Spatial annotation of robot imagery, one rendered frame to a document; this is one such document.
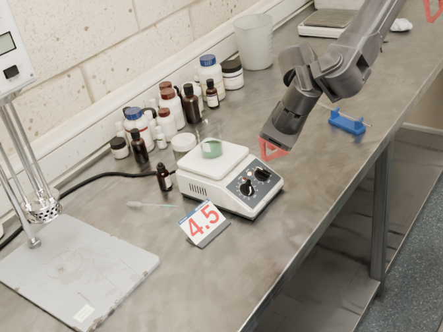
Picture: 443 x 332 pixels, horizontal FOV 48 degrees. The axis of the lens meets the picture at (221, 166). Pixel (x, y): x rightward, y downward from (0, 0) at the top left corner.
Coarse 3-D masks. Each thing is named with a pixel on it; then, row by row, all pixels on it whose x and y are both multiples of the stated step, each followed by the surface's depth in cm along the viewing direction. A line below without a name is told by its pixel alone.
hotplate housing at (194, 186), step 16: (176, 176) 108; (192, 176) 106; (224, 176) 104; (192, 192) 108; (208, 192) 105; (224, 192) 101; (272, 192) 105; (224, 208) 105; (240, 208) 101; (256, 208) 101
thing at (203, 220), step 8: (200, 208) 102; (208, 208) 102; (192, 216) 100; (200, 216) 101; (208, 216) 102; (216, 216) 102; (184, 224) 99; (192, 224) 99; (200, 224) 100; (208, 224) 101; (192, 232) 99; (200, 232) 99
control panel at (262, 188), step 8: (256, 160) 108; (248, 168) 106; (264, 168) 108; (240, 176) 104; (248, 176) 105; (272, 176) 107; (232, 184) 102; (240, 184) 103; (256, 184) 104; (264, 184) 105; (272, 184) 105; (232, 192) 101; (240, 192) 102; (256, 192) 103; (264, 192) 103; (248, 200) 101; (256, 200) 102
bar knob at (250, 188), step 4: (248, 180) 102; (244, 184) 103; (248, 184) 101; (240, 188) 102; (244, 188) 102; (248, 188) 101; (252, 188) 103; (244, 192) 101; (248, 192) 101; (252, 192) 102
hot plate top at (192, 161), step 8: (224, 144) 111; (232, 144) 110; (192, 152) 110; (224, 152) 108; (232, 152) 108; (240, 152) 107; (248, 152) 108; (184, 160) 108; (192, 160) 107; (200, 160) 107; (216, 160) 106; (224, 160) 106; (232, 160) 105; (240, 160) 106; (184, 168) 106; (192, 168) 105; (200, 168) 104; (208, 168) 104; (216, 168) 104; (224, 168) 103; (232, 168) 104; (208, 176) 102; (216, 176) 101
